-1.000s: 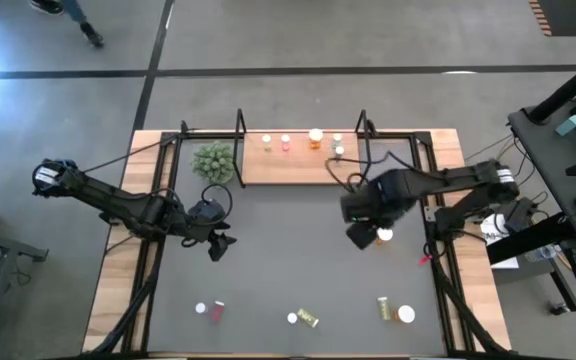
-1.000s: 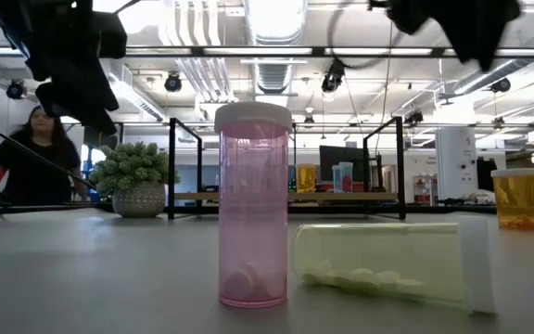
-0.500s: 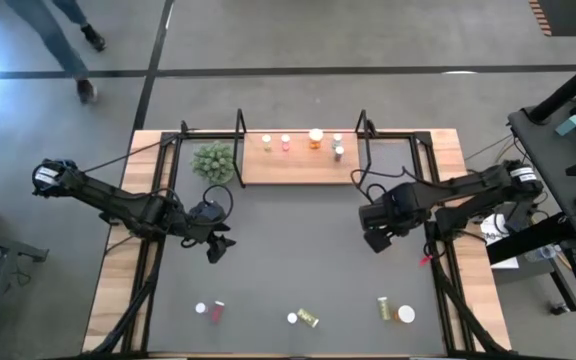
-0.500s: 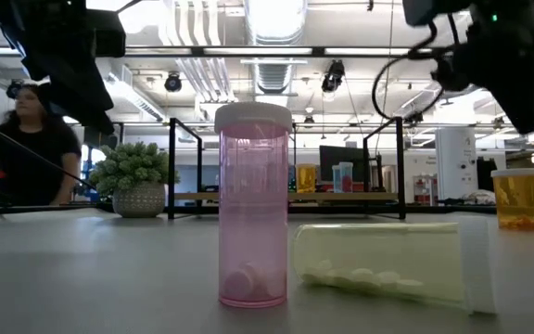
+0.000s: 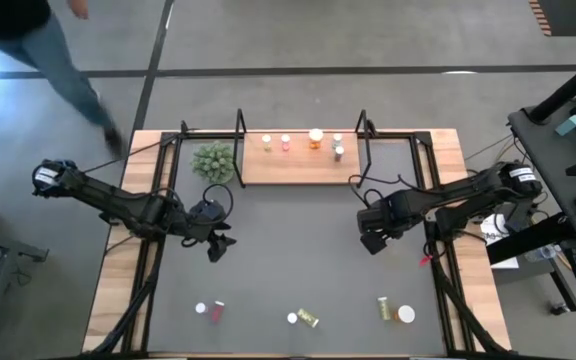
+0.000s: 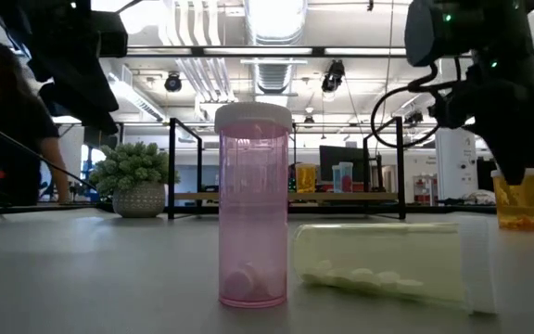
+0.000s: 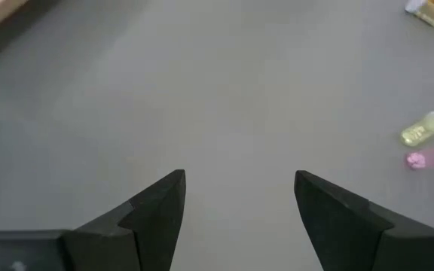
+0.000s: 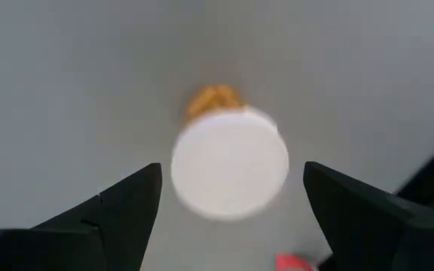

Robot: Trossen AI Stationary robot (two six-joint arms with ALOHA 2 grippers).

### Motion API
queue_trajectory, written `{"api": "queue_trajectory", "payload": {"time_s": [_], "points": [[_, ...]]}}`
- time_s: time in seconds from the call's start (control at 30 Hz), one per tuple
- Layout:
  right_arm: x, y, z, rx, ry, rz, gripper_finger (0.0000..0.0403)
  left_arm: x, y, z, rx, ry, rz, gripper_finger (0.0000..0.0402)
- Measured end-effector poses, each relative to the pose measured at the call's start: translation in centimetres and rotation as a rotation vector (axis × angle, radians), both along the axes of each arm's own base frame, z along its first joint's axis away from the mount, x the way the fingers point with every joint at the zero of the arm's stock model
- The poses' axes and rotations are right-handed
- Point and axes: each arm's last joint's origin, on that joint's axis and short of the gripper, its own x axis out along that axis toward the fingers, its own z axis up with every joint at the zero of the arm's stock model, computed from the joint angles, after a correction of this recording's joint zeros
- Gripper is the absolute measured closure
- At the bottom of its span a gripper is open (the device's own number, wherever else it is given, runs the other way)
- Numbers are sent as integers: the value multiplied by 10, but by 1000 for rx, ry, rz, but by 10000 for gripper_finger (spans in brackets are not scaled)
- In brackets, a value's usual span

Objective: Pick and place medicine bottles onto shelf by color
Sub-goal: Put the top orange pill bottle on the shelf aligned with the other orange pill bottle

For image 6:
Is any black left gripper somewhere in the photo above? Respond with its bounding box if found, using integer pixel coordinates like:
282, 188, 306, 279
25, 0, 129, 136

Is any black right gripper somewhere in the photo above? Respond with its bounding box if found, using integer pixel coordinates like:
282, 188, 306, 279
426, 76, 534, 186

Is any large orange medicine bottle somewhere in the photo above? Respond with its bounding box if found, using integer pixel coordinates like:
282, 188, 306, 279
489, 167, 534, 232
294, 161, 318, 194

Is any yellow-green medicine bottle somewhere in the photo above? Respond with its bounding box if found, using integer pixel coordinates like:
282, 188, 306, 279
292, 215, 500, 315

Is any bottle with red pills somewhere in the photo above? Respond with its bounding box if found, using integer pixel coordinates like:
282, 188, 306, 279
338, 161, 354, 194

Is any pink medicine bottle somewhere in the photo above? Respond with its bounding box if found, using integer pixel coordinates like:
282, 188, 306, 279
214, 101, 294, 310

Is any wooden shelf with black legs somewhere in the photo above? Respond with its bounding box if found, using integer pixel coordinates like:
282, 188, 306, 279
168, 115, 407, 222

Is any person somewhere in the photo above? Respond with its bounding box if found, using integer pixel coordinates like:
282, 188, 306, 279
0, 36, 71, 208

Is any green potted plant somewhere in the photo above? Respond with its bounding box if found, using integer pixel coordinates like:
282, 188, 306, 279
89, 141, 181, 219

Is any black ceiling spotlight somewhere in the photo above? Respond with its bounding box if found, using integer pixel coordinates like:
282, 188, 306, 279
321, 58, 346, 93
163, 71, 184, 93

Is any grey table mat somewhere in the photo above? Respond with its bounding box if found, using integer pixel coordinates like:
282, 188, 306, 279
0, 208, 534, 334

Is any black monitor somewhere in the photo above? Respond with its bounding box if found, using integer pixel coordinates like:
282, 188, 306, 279
318, 145, 365, 183

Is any black metal station frame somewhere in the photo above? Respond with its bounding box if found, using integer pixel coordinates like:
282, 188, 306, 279
0, 45, 534, 219

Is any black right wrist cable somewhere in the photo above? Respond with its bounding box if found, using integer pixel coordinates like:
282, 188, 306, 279
370, 62, 463, 150

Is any silver ventilation duct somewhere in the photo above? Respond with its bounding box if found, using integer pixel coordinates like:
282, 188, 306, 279
241, 0, 310, 96

